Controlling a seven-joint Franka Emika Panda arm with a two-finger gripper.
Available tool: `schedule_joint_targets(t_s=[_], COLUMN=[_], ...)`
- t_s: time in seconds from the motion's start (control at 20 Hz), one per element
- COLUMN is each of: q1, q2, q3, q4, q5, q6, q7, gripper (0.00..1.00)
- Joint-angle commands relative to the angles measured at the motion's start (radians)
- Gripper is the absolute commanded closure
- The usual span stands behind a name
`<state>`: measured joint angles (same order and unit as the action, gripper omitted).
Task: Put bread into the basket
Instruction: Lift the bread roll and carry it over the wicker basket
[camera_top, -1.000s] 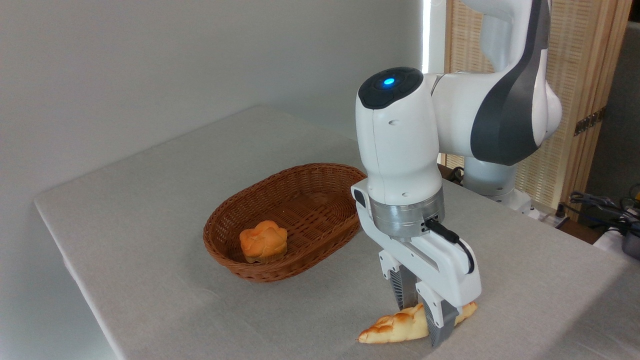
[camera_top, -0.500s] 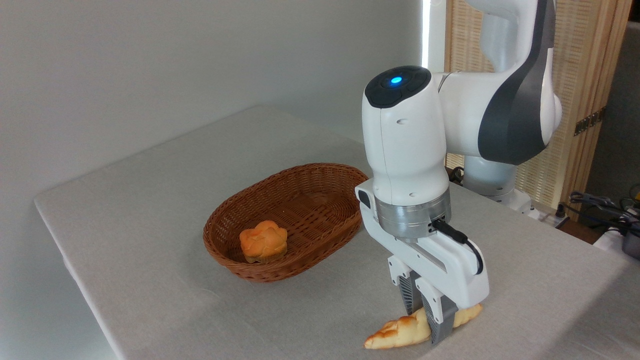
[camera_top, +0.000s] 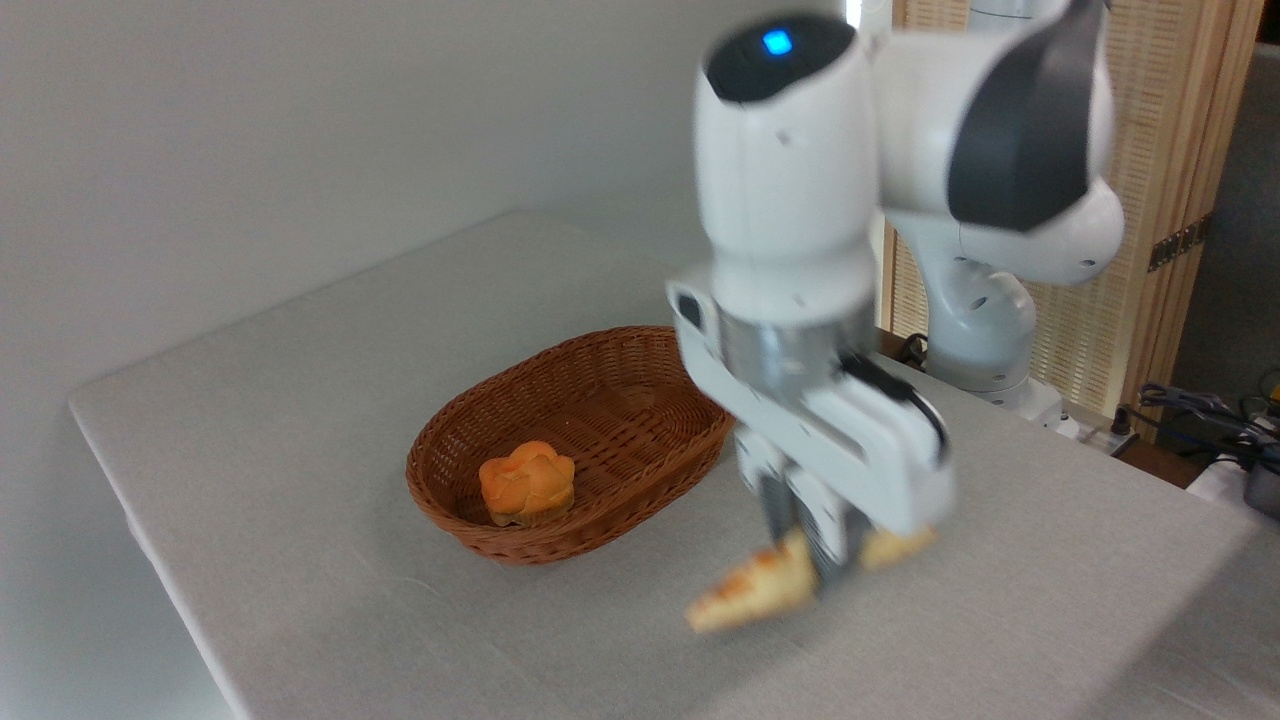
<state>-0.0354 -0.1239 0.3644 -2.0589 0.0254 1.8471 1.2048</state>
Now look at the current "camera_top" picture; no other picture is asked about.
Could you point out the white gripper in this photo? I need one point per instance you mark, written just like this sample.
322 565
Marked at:
850 440

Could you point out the braided golden bread loaf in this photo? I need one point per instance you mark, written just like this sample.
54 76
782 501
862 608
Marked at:
760 590

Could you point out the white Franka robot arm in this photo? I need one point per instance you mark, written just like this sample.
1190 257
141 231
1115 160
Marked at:
790 180

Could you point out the brown wicker oval basket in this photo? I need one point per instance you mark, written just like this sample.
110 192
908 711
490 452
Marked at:
600 420

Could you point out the orange flower-shaped bun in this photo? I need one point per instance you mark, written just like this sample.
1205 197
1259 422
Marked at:
527 482

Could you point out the white power strip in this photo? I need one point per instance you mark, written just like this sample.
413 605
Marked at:
1100 438

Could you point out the grey tablecloth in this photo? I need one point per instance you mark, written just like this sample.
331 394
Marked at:
400 500

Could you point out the dark metal screen hinge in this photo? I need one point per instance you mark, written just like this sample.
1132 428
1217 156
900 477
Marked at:
1178 243

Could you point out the wooden bamboo folding screen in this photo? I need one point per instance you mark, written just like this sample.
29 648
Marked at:
1170 110

